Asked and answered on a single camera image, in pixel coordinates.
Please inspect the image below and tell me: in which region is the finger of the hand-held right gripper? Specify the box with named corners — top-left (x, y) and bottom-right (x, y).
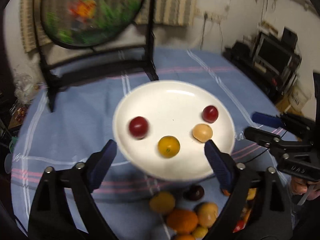
top-left (251, 112), bottom-right (316, 140)
top-left (244, 126), bottom-right (313, 155)

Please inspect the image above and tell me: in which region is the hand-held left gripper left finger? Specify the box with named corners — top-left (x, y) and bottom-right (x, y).
top-left (28, 139), bottom-right (118, 240)

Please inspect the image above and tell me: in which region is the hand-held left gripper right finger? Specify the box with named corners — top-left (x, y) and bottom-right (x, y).
top-left (202, 139), bottom-right (293, 240)

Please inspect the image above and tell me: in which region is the large yellow-green tomato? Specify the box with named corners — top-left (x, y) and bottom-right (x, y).
top-left (196, 202), bottom-right (219, 228)

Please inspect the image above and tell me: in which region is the white round plate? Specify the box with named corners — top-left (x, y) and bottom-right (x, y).
top-left (112, 80), bottom-right (236, 182)

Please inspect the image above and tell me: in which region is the person's right hand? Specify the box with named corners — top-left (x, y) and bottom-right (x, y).
top-left (290, 176), bottom-right (320, 202)

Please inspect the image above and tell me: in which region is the dark purple tomato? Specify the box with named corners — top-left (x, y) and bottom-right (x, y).
top-left (184, 185), bottom-right (205, 201)

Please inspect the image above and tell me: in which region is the pale orange cherry tomato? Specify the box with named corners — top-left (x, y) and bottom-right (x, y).
top-left (192, 124), bottom-right (213, 142)

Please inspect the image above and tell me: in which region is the white bucket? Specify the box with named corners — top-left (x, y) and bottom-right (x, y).
top-left (287, 85), bottom-right (310, 110)

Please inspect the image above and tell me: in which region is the blue plaid tablecloth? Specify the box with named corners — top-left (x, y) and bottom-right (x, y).
top-left (10, 47), bottom-right (300, 240)

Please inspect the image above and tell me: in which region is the grey monitor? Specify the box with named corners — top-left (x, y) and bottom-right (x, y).
top-left (254, 32), bottom-right (293, 77)

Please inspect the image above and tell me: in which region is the yellow-orange tomato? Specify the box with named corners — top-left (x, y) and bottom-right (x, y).
top-left (149, 191), bottom-right (176, 214)

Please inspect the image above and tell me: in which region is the black media stand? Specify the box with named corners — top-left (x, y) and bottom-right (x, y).
top-left (222, 41), bottom-right (303, 103)

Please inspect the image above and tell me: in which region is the black speaker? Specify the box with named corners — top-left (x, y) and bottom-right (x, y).
top-left (282, 27), bottom-right (298, 49)

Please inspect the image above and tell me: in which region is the small cardboard box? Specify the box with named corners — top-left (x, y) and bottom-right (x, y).
top-left (257, 21), bottom-right (279, 37)

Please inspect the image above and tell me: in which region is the clear plastic bag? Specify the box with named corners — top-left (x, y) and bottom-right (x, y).
top-left (14, 72), bottom-right (40, 98)

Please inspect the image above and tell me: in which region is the round goldfish screen black stand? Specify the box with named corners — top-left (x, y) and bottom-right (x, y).
top-left (25, 0), bottom-right (160, 113)

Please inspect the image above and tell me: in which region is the beige checked curtain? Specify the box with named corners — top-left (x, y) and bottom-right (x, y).
top-left (20, 0), bottom-right (200, 53)

